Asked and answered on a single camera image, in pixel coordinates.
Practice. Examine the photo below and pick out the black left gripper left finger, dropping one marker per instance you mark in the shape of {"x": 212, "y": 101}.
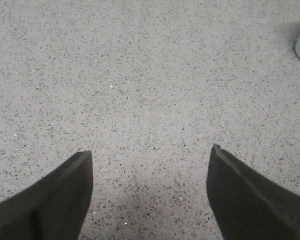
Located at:
{"x": 55, "y": 207}

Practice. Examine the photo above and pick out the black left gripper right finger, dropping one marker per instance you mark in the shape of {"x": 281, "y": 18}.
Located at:
{"x": 247, "y": 205}

